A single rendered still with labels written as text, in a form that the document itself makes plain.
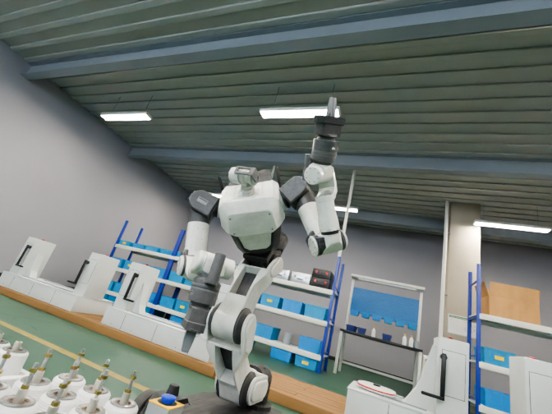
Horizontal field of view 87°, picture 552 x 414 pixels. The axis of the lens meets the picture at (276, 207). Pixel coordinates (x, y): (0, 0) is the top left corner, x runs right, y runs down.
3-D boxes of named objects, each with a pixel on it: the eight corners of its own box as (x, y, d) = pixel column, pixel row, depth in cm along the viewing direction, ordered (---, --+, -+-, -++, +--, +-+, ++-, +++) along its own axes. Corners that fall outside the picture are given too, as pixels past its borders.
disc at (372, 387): (358, 383, 261) (359, 377, 262) (395, 394, 249) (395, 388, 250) (356, 386, 235) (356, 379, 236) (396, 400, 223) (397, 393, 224)
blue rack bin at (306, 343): (303, 348, 540) (305, 336, 547) (324, 354, 525) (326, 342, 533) (296, 347, 497) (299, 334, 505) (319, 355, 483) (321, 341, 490)
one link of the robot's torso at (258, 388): (229, 389, 150) (236, 361, 154) (264, 403, 142) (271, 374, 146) (208, 394, 132) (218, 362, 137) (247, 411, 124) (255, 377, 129)
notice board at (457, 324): (447, 332, 562) (448, 313, 574) (477, 339, 543) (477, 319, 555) (447, 332, 561) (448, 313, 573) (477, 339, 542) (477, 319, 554)
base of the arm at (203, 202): (188, 223, 134) (193, 200, 139) (216, 227, 136) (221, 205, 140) (185, 212, 121) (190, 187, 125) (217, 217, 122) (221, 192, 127)
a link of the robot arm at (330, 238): (315, 204, 101) (324, 259, 102) (341, 200, 104) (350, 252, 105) (303, 204, 111) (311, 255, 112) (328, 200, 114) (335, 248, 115)
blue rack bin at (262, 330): (259, 335, 572) (263, 324, 579) (278, 340, 558) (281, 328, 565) (250, 333, 528) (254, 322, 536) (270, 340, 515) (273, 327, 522)
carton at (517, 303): (472, 317, 482) (473, 286, 500) (525, 328, 459) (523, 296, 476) (485, 314, 435) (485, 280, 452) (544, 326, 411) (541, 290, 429)
